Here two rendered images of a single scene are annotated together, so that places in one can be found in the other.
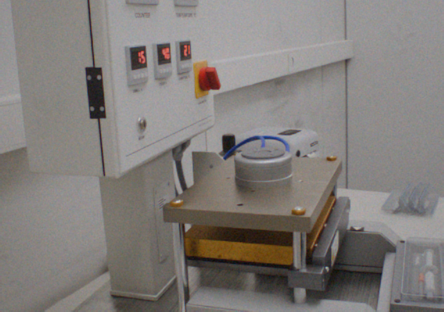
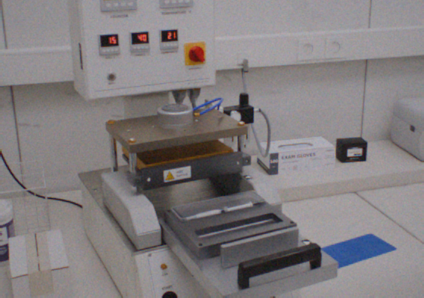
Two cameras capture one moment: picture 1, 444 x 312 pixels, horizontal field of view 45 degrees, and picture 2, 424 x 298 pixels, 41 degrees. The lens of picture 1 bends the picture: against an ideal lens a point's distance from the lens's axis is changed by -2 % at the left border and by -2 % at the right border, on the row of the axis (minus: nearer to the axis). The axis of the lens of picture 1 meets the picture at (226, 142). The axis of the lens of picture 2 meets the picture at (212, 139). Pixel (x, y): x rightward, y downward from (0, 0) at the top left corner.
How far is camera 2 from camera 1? 0.99 m
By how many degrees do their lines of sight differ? 44
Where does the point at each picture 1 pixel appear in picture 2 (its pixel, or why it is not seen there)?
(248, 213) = (119, 135)
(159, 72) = (132, 48)
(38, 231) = not seen: hidden behind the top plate
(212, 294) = (116, 175)
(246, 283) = (185, 187)
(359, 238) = (245, 184)
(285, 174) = (173, 122)
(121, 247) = not seen: hidden behind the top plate
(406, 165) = not seen: outside the picture
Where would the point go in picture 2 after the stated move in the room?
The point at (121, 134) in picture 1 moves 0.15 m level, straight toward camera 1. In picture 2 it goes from (91, 79) to (38, 93)
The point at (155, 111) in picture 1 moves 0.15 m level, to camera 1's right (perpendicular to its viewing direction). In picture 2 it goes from (129, 70) to (173, 79)
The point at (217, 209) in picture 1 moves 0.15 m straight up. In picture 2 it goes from (115, 129) to (110, 60)
